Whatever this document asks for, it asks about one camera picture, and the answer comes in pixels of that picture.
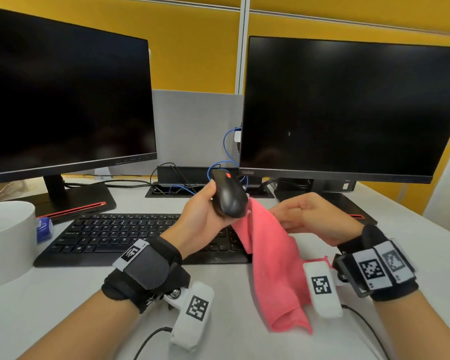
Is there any person's left forearm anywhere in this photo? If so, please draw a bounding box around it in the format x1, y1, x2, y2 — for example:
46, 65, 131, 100
19, 288, 142, 360

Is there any black computer monitor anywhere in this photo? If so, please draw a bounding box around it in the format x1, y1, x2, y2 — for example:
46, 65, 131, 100
0, 5, 158, 225
239, 36, 450, 226

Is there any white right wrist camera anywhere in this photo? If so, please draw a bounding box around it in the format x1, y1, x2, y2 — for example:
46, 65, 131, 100
302, 260, 344, 319

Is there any grey partition panel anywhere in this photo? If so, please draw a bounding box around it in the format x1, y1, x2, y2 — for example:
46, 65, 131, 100
152, 89, 244, 176

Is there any pink cloth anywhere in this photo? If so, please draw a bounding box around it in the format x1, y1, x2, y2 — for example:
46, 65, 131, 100
230, 197, 332, 336

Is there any brown cardboard box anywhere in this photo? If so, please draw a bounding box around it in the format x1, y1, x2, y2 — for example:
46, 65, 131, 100
0, 177, 48, 205

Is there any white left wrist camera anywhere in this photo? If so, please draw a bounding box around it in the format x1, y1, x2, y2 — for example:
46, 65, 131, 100
164, 280, 215, 351

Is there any black camera cable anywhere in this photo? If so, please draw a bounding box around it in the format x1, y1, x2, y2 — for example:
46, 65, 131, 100
341, 304, 390, 360
133, 326, 173, 360

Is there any black left camera cable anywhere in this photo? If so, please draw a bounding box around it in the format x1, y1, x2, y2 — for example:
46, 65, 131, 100
133, 326, 173, 360

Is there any small blue object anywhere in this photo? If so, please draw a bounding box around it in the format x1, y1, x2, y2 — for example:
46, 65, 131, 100
36, 216, 55, 244

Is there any black keyboard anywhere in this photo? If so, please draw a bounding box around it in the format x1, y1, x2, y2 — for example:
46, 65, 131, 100
33, 213, 252, 268

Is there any person's left hand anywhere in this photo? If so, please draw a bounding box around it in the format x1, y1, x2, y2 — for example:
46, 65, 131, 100
160, 179, 234, 260

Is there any blue network cable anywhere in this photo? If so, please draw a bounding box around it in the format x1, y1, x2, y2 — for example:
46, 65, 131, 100
169, 127, 248, 196

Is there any black monitor cable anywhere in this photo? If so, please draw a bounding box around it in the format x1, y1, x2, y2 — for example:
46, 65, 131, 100
64, 179, 153, 189

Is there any black right camera cable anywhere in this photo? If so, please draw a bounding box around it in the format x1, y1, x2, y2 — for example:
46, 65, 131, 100
341, 304, 390, 360

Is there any white round container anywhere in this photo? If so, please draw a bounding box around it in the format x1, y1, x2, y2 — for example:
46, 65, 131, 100
0, 201, 38, 290

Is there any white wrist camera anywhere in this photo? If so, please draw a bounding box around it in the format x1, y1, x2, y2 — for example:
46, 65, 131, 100
164, 280, 215, 351
302, 260, 344, 319

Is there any black right wrist strap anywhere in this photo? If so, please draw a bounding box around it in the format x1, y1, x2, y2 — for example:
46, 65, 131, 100
331, 224, 420, 303

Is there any person's right hand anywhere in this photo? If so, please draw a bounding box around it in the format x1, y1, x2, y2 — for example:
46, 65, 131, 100
268, 192, 364, 247

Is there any black white-speckled mouse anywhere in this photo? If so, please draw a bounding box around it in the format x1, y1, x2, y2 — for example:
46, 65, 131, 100
209, 168, 249, 219

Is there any black keyboard cable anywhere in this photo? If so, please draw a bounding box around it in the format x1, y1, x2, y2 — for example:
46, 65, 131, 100
150, 162, 198, 196

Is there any white cabinet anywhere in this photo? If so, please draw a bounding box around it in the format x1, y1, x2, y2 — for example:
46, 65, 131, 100
422, 138, 450, 229

